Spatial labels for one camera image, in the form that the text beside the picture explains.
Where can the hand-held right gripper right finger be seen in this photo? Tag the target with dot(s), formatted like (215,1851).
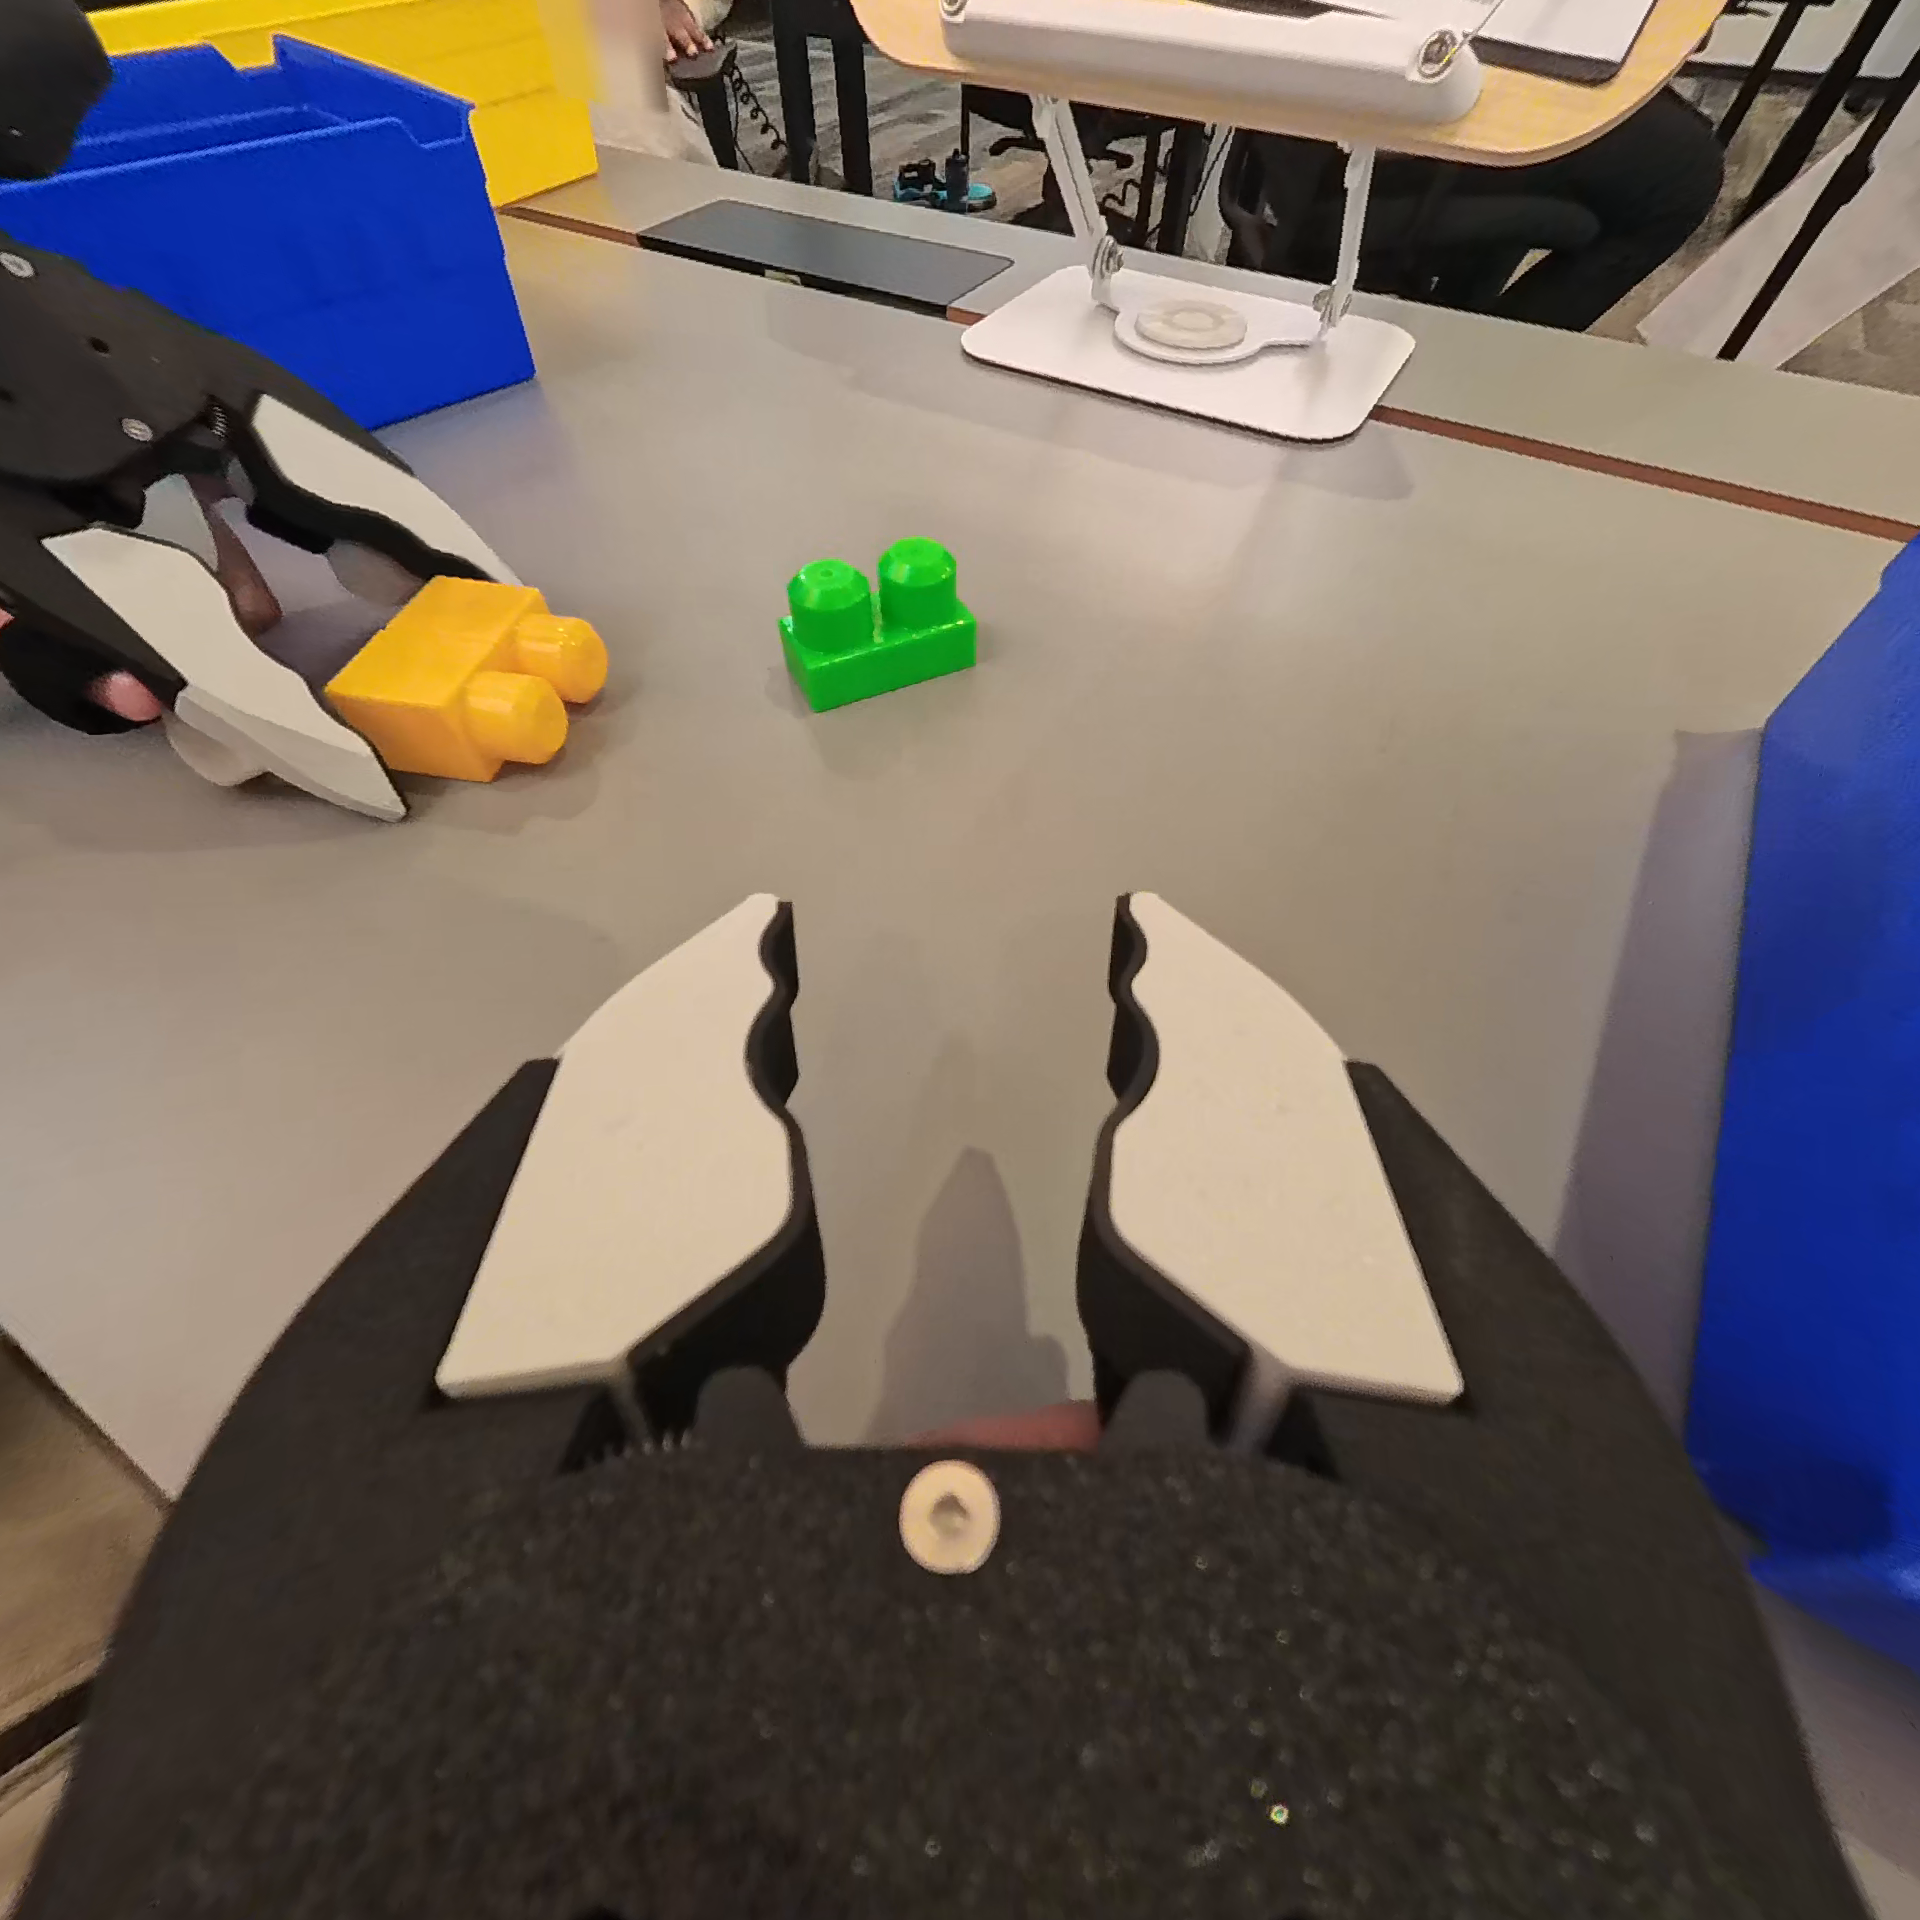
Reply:
(1274,1201)

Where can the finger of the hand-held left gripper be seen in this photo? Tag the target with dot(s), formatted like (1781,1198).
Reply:
(374,480)
(241,674)

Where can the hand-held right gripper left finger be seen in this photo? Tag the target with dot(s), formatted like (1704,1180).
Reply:
(631,1201)

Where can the blue plastic bin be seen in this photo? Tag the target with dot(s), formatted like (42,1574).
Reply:
(1831,1201)
(300,254)

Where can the green two-stud toy block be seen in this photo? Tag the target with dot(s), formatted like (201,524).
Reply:
(872,647)

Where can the person's left hand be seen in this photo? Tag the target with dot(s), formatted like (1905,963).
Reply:
(121,698)

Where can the yellow plastic bin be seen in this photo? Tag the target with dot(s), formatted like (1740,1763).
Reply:
(511,75)

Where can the black flat panel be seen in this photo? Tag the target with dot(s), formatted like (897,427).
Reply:
(825,254)

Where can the white book stand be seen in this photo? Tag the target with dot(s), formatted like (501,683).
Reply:
(1201,361)

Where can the white angled panel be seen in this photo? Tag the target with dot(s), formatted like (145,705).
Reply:
(1837,287)

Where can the printed instruction sheet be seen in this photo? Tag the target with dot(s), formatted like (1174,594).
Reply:
(1561,23)

